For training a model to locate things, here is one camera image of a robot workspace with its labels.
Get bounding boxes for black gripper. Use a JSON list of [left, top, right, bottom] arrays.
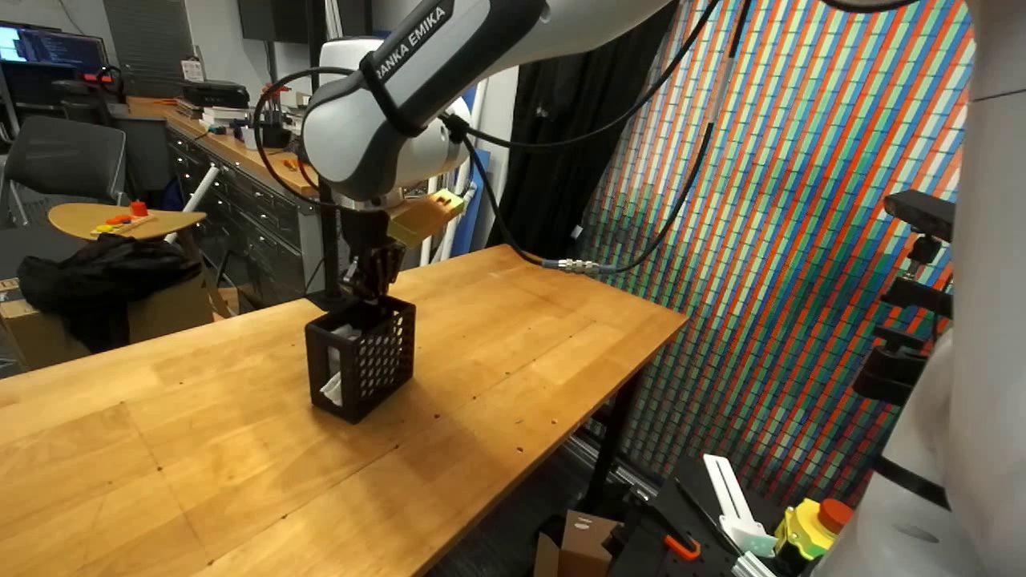
[[338, 202, 406, 314]]

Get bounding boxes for black perforated basket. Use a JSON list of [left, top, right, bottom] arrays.
[[301, 293, 421, 426]]

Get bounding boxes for black vertical pole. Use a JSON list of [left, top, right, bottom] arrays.
[[313, 197, 352, 314]]

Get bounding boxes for wooden workbench with drawers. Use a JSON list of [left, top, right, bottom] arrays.
[[165, 109, 431, 301]]

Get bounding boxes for black spray bottle red trigger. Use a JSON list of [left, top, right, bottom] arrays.
[[258, 80, 296, 151]]

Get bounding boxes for black case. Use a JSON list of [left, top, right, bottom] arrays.
[[179, 80, 254, 109]]

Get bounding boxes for black curtain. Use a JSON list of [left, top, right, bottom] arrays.
[[496, 28, 686, 266]]

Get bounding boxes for orange objects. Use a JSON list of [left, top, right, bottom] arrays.
[[104, 199, 155, 230]]

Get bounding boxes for black bag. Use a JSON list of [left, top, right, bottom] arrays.
[[15, 235, 204, 349]]

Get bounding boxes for round wooden stool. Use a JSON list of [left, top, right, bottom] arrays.
[[45, 199, 209, 244]]

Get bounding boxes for dark office chair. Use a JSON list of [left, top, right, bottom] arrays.
[[0, 113, 127, 283]]

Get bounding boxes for brown cardboard box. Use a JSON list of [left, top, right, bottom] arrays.
[[532, 505, 629, 577]]

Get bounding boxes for lit computer monitor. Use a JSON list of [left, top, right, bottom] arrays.
[[0, 22, 108, 78]]

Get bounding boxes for colourful striped backdrop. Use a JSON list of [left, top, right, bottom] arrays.
[[582, 0, 981, 517]]

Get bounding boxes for yellow red emergency stop button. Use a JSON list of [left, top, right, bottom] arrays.
[[772, 495, 858, 565]]

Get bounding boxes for black metal table frame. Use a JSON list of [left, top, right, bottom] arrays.
[[582, 364, 656, 524]]

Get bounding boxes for orange handled clamp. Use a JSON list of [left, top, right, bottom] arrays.
[[639, 501, 708, 566]]

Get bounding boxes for white plastic rail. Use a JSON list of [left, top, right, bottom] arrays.
[[698, 451, 780, 577]]

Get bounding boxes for black camera stand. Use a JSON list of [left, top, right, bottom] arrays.
[[851, 239, 955, 410]]

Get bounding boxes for black camera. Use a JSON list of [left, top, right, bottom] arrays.
[[883, 188, 958, 246]]

